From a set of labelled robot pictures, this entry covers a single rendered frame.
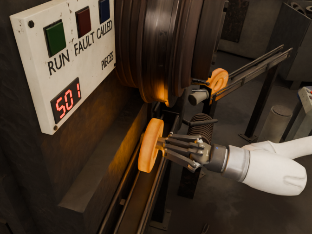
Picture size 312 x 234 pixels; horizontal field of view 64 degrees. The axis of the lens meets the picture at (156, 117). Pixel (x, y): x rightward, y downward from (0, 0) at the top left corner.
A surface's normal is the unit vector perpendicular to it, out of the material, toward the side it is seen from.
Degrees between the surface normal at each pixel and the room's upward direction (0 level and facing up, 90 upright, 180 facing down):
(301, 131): 90
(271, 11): 90
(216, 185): 0
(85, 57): 90
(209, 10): 58
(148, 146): 48
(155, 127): 7
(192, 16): 69
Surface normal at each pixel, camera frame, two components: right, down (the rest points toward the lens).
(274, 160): 0.04, -0.66
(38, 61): 0.96, 0.22
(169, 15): -0.22, 0.25
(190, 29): 0.22, 0.40
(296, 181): 0.09, 0.02
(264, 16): -0.49, 0.51
